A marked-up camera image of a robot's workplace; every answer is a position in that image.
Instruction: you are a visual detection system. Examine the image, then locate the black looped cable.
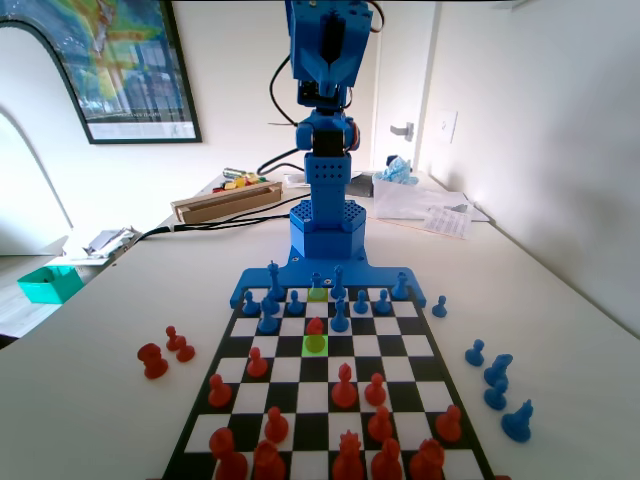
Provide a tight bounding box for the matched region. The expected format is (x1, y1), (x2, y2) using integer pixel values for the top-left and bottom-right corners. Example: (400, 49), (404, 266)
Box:
(256, 147), (307, 174)

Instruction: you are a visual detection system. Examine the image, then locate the crumpled grey packaging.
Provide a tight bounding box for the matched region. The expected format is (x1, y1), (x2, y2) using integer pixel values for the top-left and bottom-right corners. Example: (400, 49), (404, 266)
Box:
(81, 224), (146, 260)

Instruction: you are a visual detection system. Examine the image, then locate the red white black servo wire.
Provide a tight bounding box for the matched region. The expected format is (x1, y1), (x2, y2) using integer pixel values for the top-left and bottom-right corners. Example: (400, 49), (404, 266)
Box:
(368, 0), (388, 36)

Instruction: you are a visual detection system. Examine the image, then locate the blue chess king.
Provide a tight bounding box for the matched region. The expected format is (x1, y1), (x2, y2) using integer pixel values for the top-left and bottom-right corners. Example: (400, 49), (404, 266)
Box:
(266, 258), (287, 302)

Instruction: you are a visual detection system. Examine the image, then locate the blue base plate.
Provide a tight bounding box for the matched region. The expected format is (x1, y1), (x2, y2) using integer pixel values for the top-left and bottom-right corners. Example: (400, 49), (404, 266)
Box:
(228, 252), (427, 309)

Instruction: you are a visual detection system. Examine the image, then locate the red chess knight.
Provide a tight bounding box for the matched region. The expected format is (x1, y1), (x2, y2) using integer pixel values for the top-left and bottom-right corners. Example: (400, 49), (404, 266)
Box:
(408, 438), (447, 480)
(252, 439), (288, 480)

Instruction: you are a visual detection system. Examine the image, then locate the grey pad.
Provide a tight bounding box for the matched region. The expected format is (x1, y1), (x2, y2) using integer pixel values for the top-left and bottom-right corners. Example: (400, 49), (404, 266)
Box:
(344, 171), (377, 199)

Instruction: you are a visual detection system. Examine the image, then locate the white door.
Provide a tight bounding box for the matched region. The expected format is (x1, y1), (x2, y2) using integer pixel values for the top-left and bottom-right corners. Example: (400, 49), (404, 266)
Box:
(375, 0), (435, 174)

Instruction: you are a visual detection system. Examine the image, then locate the blue camera housing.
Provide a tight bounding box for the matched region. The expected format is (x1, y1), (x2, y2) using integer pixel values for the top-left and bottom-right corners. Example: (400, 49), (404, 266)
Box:
(298, 79), (352, 110)

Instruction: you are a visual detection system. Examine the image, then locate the black camera cable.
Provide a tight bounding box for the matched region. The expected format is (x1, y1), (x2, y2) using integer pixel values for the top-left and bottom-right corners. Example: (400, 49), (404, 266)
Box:
(268, 52), (302, 129)

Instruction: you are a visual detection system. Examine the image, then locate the white wall switch plate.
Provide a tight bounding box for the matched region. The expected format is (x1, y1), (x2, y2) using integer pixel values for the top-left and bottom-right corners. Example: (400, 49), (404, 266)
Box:
(436, 109), (459, 145)

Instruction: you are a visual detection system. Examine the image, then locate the printed paper sheet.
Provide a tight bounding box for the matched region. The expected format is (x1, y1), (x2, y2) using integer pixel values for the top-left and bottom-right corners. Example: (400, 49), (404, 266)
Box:
(421, 204), (475, 241)

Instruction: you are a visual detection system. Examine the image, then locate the long cardboard box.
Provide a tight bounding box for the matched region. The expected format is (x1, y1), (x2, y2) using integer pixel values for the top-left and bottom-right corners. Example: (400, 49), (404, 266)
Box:
(169, 179), (285, 226)

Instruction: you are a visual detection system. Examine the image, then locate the blue chess queen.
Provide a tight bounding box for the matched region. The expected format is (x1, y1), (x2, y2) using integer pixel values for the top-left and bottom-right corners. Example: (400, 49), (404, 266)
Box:
(331, 264), (348, 301)

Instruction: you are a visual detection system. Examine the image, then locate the clear plastic bag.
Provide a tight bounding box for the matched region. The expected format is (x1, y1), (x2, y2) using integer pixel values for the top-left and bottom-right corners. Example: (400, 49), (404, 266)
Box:
(372, 177), (476, 221)

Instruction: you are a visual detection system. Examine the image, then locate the thin black table cable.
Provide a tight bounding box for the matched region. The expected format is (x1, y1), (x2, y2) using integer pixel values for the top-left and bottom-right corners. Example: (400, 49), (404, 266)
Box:
(172, 209), (294, 234)

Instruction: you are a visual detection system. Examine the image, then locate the black white chessboard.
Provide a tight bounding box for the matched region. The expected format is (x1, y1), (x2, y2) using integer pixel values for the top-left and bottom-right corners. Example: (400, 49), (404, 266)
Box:
(162, 284), (496, 480)

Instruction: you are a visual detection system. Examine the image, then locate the thick black table cable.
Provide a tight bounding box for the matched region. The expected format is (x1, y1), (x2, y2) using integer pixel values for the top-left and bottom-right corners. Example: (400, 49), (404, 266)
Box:
(130, 196), (304, 242)

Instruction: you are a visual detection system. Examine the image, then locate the blue chess bishop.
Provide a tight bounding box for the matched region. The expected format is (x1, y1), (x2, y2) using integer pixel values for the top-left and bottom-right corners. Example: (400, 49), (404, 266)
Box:
(256, 299), (280, 336)
(330, 297), (350, 334)

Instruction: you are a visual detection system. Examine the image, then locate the framed map poster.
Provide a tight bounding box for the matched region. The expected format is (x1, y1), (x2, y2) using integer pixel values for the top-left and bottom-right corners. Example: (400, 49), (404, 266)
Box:
(0, 0), (204, 146)

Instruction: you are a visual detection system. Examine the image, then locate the blue white plush toy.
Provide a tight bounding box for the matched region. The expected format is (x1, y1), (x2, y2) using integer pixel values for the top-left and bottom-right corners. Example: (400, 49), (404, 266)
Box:
(374, 154), (419, 186)

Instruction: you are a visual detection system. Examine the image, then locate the red chess queen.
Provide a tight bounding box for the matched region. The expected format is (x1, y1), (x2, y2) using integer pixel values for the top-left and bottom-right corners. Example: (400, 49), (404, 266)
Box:
(330, 430), (365, 480)

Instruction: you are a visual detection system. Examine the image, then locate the teal plastic bin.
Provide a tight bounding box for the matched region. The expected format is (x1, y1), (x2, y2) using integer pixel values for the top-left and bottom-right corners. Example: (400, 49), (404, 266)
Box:
(16, 264), (85, 305)

